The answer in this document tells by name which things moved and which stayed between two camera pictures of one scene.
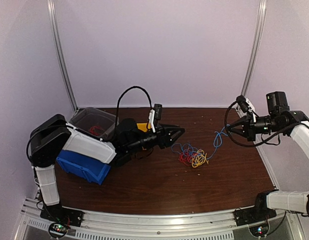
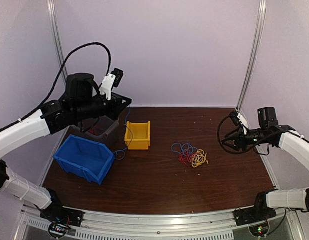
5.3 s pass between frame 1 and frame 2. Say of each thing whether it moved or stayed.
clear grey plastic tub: stayed
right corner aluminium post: stayed
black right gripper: moved
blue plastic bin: stayed
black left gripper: moved
